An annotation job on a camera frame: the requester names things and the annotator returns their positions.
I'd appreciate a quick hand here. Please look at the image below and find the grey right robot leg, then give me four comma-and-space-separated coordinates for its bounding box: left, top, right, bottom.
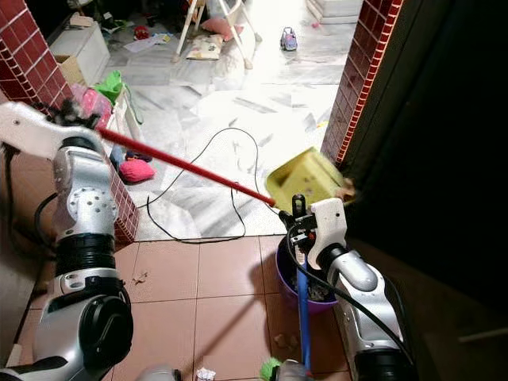
271, 360, 324, 381

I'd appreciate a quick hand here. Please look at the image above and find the green plastic bag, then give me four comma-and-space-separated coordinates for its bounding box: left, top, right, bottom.
94, 70, 126, 104

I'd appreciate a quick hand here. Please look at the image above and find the pink plastic bag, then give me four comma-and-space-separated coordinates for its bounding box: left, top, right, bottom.
78, 86, 114, 121

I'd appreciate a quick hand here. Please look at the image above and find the small toy car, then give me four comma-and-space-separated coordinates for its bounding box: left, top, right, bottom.
279, 26, 298, 52

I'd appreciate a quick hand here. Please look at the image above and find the white paper sheet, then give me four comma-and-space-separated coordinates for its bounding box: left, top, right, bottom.
127, 33, 174, 53

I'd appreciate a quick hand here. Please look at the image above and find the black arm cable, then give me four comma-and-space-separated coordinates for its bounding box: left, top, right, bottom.
4, 147, 66, 255
288, 226, 418, 360

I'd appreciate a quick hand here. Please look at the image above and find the white cardboard box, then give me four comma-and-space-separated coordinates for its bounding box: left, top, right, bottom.
48, 19, 112, 87

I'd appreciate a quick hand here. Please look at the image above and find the yellow-green dustpan with red handle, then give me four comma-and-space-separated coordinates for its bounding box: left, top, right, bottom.
97, 125, 356, 214

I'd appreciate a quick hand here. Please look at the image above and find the grey robot leg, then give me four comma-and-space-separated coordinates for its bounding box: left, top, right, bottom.
271, 360, 324, 381
133, 364, 185, 381

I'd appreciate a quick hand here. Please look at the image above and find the grey left robot leg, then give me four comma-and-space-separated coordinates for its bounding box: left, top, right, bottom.
133, 364, 185, 381

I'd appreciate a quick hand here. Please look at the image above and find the dark blue slipper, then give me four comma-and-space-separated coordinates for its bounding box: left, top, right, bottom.
110, 144, 150, 162

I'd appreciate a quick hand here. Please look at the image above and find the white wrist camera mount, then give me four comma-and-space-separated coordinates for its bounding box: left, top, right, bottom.
308, 198, 349, 271
0, 101, 102, 161

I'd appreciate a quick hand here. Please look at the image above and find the purple plastic bucket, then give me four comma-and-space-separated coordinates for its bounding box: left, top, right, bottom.
275, 237, 341, 313

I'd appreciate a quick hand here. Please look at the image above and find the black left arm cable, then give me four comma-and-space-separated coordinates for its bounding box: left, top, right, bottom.
4, 147, 66, 255

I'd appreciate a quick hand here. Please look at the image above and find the wooden folding stand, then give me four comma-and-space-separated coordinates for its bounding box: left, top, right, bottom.
173, 0, 259, 71

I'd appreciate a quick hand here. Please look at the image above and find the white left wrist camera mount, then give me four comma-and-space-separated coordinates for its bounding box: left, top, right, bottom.
0, 101, 102, 161

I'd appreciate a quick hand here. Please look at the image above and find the pink cloth item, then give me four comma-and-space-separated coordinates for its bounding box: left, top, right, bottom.
119, 157, 156, 184

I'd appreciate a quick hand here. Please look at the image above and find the black cable on floor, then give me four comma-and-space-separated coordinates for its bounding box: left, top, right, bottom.
137, 127, 288, 244

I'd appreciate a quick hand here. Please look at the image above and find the pink pillow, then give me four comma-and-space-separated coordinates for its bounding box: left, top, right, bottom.
201, 16, 239, 40

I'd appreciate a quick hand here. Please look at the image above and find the green broom with blue handle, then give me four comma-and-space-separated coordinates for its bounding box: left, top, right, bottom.
258, 244, 312, 381

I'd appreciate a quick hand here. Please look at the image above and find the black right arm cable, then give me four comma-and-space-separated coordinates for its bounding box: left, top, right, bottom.
288, 226, 418, 360

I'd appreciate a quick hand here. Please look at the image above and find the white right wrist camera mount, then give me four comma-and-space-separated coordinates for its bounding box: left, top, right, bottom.
308, 198, 349, 271

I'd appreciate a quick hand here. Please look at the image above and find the printed beige cushion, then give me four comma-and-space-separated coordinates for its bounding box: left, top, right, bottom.
185, 33, 225, 61

